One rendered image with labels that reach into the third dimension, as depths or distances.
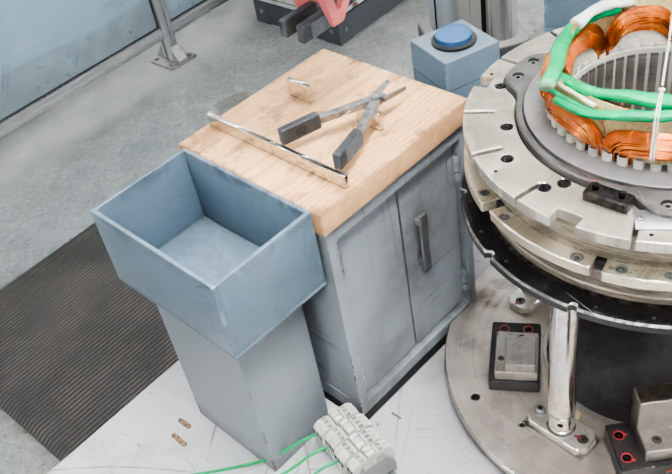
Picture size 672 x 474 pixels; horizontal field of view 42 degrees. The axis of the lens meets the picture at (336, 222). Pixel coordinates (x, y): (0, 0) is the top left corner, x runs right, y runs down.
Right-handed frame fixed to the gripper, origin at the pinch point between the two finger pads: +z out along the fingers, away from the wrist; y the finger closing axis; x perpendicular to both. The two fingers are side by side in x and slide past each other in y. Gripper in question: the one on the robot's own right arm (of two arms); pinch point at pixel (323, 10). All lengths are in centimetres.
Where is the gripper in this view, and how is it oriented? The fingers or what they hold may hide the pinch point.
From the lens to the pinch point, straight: 75.7
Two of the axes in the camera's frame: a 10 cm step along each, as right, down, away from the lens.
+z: 1.2, 7.4, 6.6
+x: 6.6, -5.6, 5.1
